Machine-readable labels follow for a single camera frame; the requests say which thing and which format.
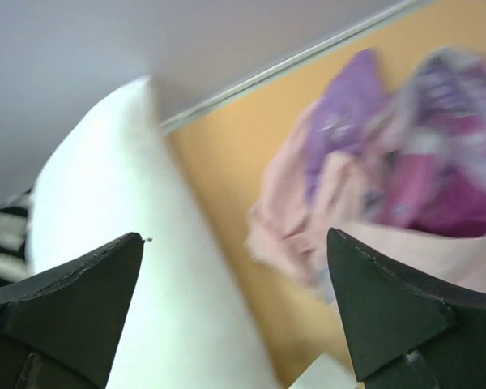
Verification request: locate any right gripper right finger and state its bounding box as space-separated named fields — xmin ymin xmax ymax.
xmin=326 ymin=229 xmax=486 ymax=388

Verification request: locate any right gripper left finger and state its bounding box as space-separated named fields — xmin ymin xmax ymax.
xmin=0 ymin=233 xmax=143 ymax=388

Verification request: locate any white pillow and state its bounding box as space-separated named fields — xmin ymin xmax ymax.
xmin=28 ymin=77 xmax=279 ymax=388

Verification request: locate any purple pink princess pillowcase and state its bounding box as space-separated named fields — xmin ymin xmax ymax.
xmin=246 ymin=47 xmax=486 ymax=302

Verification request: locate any zebra print pillow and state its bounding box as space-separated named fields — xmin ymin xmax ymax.
xmin=0 ymin=189 xmax=32 ymax=288

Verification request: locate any aluminium mounting rail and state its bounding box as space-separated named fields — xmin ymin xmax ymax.
xmin=160 ymin=1 xmax=428 ymax=135

